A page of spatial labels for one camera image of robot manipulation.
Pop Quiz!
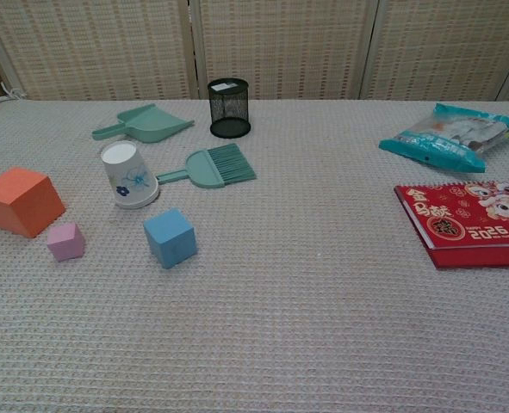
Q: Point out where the blue cube block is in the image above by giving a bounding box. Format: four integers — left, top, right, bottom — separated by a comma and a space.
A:
143, 207, 196, 270

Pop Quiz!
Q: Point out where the white flower-print paper cup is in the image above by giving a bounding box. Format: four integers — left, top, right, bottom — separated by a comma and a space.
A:
100, 139, 160, 211

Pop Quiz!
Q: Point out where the pink small block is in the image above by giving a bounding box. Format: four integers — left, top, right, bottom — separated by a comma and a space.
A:
46, 222, 86, 263

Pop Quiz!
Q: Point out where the orange cube block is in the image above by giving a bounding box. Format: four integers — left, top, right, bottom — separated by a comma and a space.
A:
0, 166, 67, 240

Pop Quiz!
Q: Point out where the green plastic hand brush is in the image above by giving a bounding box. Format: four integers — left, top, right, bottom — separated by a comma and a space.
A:
155, 143, 258, 190

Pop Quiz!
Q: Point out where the black mesh pen holder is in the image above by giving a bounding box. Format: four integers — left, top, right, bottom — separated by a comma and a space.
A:
207, 77, 252, 139

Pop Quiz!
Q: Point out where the beige woven tablecloth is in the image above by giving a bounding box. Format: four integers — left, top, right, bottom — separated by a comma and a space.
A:
0, 99, 509, 413

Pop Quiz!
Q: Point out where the green plastic dustpan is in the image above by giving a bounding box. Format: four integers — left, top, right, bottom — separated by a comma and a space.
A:
91, 102, 196, 145

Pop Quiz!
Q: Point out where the bamboo folding screen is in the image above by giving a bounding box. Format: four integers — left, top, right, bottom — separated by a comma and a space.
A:
0, 0, 509, 102

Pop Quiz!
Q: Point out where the teal snack bag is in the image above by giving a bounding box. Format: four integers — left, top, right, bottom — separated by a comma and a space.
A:
378, 102, 509, 174

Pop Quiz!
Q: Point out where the red 2026 desk calendar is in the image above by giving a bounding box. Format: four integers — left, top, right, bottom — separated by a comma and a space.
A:
394, 178, 509, 271

